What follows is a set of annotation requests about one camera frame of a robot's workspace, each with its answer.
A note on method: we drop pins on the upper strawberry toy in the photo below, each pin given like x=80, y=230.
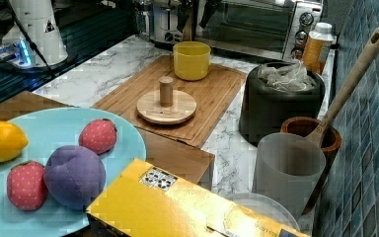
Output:
x=99, y=135

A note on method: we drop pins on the yellow lemon toy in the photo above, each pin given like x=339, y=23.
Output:
x=12, y=141

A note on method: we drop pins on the yellow cup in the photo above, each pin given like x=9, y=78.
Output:
x=191, y=60

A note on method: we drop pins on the black round container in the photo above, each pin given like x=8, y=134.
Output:
x=265, y=109

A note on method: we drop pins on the light blue plate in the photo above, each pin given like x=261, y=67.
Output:
x=46, y=131

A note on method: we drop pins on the brown wooden utensil holder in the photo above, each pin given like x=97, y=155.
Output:
x=330, y=146

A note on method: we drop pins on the silver toaster oven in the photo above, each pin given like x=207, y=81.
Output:
x=276, y=29

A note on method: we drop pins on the wooden spoon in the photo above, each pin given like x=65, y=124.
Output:
x=359, y=68

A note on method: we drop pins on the purple plush fruit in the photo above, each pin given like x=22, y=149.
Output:
x=74, y=175

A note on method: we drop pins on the pile of tea bags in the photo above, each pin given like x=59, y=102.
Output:
x=289, y=78

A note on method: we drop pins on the lower strawberry toy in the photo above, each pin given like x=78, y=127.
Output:
x=26, y=189

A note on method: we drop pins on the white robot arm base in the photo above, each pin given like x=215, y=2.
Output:
x=34, y=44

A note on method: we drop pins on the frosted translucent cup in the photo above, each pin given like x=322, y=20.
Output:
x=288, y=168

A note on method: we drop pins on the yellow cardboard box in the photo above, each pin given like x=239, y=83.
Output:
x=146, y=201

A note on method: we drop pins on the silver toaster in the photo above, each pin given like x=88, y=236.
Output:
x=162, y=21

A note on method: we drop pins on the orange juice bottle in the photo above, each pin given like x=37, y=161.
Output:
x=317, y=47

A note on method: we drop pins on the round wooden stand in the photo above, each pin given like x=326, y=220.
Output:
x=166, y=105

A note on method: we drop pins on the strawberry toy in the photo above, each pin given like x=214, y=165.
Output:
x=99, y=135
x=26, y=189

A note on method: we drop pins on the bamboo cutting board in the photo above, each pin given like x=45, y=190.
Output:
x=213, y=94

